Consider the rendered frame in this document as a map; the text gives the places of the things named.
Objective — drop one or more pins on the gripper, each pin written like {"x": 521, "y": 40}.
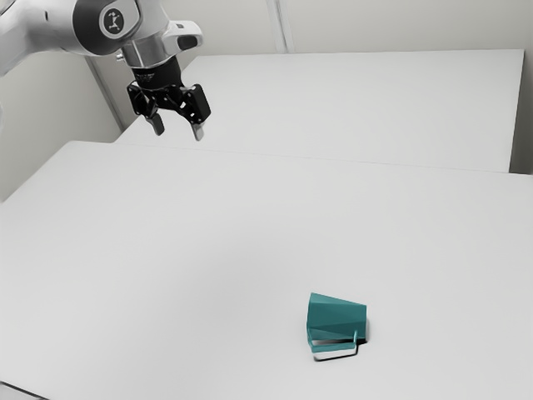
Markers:
{"x": 155, "y": 76}

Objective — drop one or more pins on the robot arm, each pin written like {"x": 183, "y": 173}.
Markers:
{"x": 54, "y": 25}

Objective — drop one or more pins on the teal faceted mug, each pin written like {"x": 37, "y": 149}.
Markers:
{"x": 335, "y": 318}

